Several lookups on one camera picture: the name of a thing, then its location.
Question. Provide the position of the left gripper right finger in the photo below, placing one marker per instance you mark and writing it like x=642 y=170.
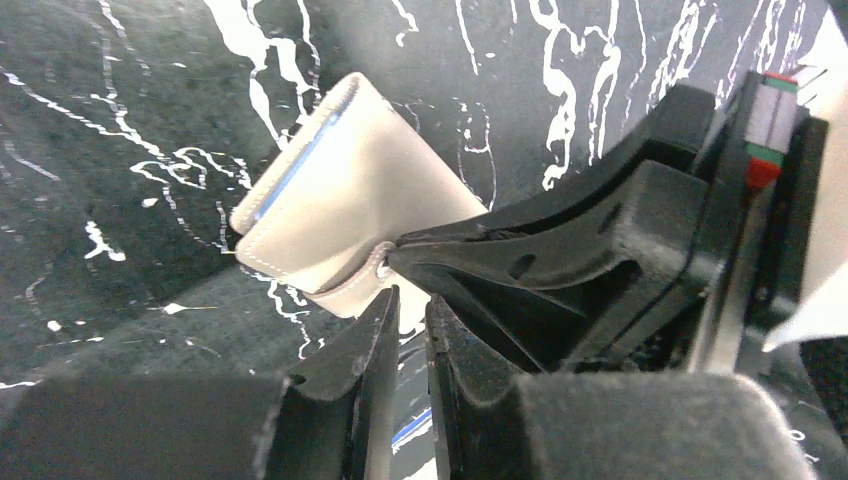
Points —
x=493 y=421

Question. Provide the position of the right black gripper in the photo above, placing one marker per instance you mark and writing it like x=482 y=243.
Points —
x=767 y=155

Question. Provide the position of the silver metal card holder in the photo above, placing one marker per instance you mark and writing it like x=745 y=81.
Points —
x=324 y=216

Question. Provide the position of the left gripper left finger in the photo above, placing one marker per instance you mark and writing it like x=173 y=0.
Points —
x=327 y=418

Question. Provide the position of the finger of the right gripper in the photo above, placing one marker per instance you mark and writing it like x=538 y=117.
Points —
x=588 y=292

